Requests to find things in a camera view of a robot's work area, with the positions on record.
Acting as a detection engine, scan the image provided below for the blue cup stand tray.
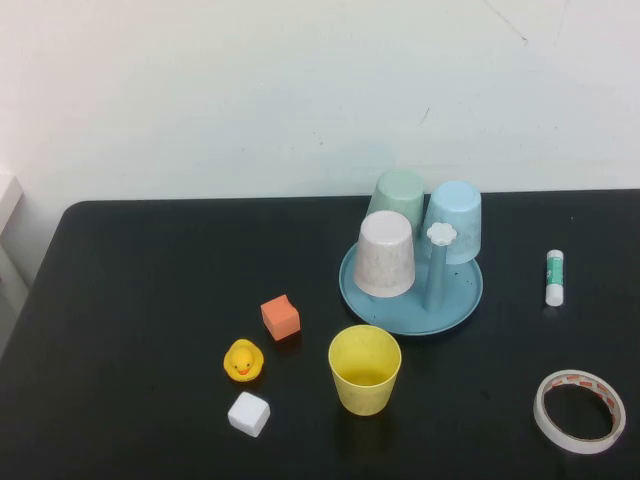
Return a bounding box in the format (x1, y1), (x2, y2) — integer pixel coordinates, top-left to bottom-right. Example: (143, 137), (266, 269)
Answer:
(338, 222), (485, 337)

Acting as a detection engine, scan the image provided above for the white foam cube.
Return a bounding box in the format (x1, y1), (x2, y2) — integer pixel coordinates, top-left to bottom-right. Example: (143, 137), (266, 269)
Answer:
(227, 391), (272, 439)

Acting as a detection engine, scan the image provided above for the yellow rubber duck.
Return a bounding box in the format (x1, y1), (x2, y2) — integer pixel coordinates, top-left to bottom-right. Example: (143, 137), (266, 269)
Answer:
(222, 338), (265, 385)

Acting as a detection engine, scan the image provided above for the green plastic cup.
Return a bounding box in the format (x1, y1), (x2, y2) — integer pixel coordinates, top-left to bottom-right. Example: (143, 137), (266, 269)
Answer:
(366, 168), (427, 241)

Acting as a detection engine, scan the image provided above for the white double-sided tape roll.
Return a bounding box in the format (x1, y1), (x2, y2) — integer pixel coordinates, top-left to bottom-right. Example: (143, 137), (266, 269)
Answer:
(532, 368), (627, 455)

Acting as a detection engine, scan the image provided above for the orange foam cube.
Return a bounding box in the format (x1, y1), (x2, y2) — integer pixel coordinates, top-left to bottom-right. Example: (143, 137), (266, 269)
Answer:
(259, 293), (302, 343)

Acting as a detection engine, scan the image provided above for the light blue plastic cup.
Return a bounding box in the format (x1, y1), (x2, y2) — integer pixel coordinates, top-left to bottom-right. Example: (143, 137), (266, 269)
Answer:
(423, 180), (484, 266)

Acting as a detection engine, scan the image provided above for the green white glue stick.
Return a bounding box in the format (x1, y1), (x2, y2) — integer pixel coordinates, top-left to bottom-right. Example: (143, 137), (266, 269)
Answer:
(544, 248), (569, 307)

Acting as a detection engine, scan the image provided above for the yellow plastic cup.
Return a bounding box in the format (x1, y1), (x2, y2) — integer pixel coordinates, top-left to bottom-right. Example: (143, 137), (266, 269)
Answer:
(327, 324), (403, 417)

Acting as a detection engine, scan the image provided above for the white speckled plastic cup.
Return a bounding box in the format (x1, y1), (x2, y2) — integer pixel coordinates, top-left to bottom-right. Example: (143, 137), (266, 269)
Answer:
(352, 210), (417, 299)

